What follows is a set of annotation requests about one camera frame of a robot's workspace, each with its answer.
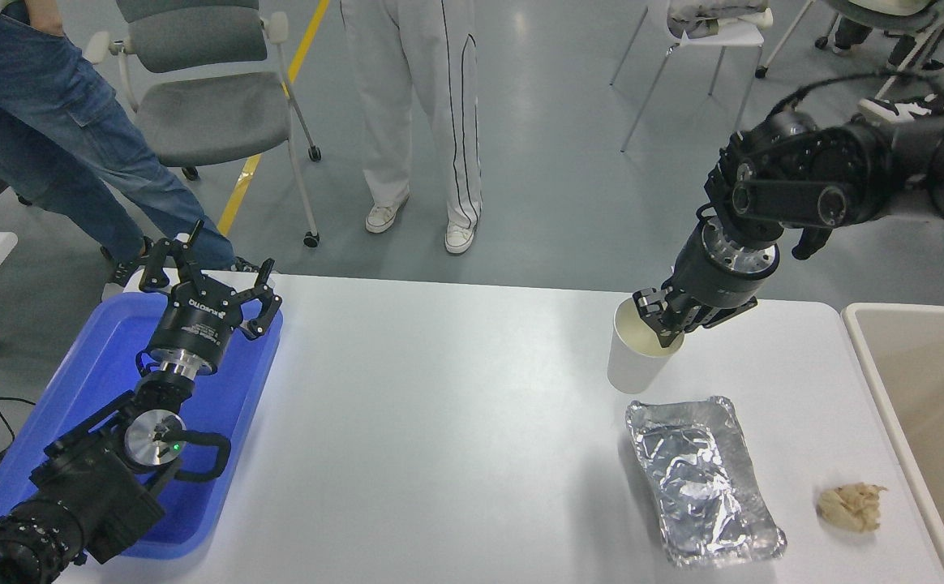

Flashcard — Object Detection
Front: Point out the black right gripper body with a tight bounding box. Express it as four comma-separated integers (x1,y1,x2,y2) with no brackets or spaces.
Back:
665,235,773,313

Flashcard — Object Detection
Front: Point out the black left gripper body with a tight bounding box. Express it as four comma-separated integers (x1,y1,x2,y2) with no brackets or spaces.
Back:
148,281,241,371

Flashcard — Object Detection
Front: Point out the white paper cup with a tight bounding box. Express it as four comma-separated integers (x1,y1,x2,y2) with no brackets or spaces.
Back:
607,296,685,396

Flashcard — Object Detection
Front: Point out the blue plastic tray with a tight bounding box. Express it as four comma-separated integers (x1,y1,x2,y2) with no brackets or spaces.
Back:
0,290,285,560

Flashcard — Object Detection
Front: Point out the crumpled foil tray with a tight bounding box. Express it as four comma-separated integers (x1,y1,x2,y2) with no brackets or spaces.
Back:
624,395,787,567

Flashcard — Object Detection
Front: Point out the grey office chair with armrests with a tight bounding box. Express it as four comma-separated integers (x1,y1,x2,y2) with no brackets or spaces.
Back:
83,0,323,248

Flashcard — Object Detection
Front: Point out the person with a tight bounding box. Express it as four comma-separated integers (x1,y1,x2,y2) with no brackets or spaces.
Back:
831,15,944,75
339,0,485,257
0,0,262,289
857,55,944,124

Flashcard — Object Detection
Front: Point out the crumpled tan paper ball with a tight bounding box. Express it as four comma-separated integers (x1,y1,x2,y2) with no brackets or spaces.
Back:
816,480,888,532

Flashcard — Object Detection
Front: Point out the large pale bin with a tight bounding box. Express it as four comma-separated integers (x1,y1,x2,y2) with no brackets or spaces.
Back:
841,303,944,584

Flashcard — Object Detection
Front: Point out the white chair with metal legs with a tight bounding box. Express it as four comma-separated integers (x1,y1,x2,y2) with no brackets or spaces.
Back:
610,0,773,153

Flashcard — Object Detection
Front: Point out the bundled cloth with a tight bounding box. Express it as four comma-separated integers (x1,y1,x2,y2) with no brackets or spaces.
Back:
667,0,773,37

